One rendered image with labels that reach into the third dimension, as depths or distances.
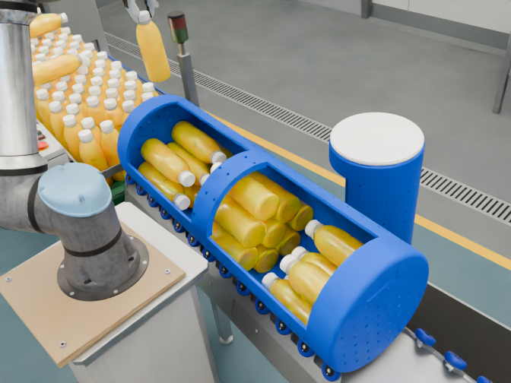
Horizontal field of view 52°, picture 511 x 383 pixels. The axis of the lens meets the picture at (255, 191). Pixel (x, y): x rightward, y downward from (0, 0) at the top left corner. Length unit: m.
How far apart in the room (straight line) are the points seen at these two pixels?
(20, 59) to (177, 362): 0.71
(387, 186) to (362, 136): 0.18
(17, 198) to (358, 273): 0.63
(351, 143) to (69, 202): 0.91
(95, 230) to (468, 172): 2.56
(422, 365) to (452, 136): 2.48
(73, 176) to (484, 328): 1.74
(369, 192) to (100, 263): 0.84
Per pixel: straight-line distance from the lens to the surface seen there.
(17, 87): 1.05
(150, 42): 1.62
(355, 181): 1.57
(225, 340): 2.34
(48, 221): 1.02
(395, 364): 1.21
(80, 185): 0.99
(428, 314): 2.28
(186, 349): 1.24
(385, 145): 1.59
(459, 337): 2.25
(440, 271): 2.65
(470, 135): 3.58
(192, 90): 2.14
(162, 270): 1.09
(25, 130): 1.06
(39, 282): 1.17
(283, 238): 1.27
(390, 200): 1.61
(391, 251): 0.99
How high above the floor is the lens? 1.94
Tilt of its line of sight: 39 degrees down
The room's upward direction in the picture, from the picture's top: 7 degrees counter-clockwise
